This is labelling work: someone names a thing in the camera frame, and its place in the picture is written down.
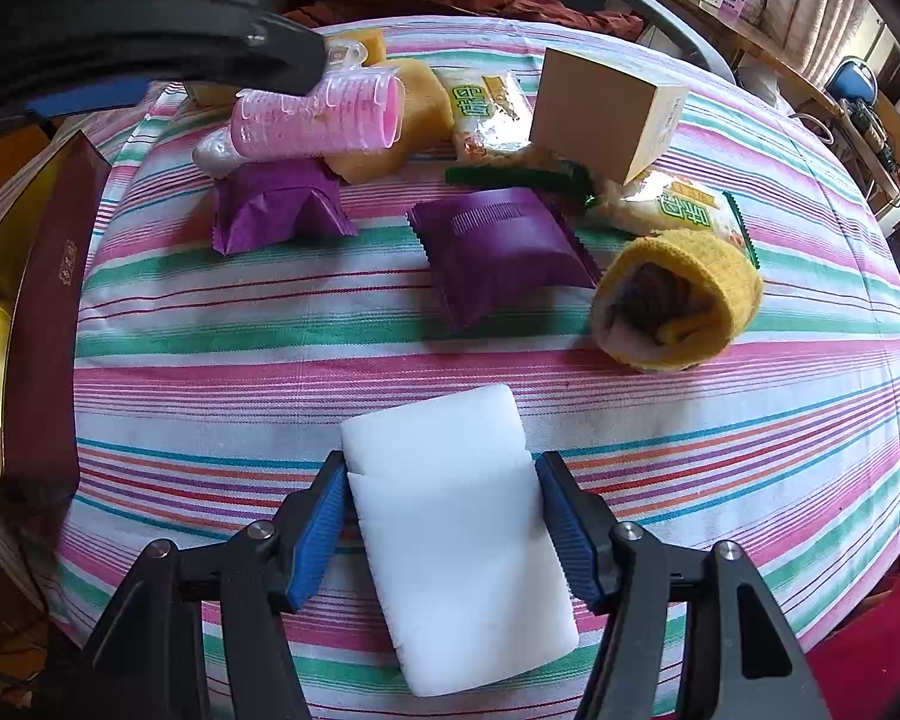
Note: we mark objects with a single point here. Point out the dark red gold-lined box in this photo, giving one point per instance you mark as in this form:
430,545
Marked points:
52,300

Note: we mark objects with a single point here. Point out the white sponge block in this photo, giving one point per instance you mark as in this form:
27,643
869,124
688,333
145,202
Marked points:
457,540

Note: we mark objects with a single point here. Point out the clear plastic bag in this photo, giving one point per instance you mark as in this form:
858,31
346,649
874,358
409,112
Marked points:
214,154

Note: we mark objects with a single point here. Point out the clear plastic cup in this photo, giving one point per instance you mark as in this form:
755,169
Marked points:
345,54

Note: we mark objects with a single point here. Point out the blue office chair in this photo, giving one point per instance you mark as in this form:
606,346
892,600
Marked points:
855,79

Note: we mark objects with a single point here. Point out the striped curtain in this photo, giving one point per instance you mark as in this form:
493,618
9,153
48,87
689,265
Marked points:
817,7

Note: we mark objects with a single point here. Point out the yellow knit sock roll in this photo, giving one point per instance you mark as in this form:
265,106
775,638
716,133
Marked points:
720,277

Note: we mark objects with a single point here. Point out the pink carton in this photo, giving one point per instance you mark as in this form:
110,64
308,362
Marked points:
742,4

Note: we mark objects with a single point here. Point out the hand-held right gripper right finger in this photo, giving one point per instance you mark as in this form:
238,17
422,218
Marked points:
570,532

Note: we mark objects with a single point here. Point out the wooden side desk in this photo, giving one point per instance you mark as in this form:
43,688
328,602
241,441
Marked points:
765,41

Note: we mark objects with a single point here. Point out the yellow sponge wedge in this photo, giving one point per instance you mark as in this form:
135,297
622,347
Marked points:
420,120

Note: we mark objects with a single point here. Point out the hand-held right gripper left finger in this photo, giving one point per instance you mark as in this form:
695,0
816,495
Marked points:
319,532

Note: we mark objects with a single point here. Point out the white green-edged snack packet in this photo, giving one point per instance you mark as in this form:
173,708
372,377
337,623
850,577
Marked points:
480,109
675,214

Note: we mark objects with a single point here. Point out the beige cardboard box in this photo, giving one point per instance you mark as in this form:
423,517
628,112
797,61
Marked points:
600,112

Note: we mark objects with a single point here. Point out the purple packet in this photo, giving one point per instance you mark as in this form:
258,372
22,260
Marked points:
277,202
502,255

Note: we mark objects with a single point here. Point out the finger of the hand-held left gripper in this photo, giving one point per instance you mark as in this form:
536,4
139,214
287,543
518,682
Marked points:
255,49

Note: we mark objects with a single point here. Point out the pink plastic cup stack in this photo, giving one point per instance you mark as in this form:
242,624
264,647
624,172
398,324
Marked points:
322,120

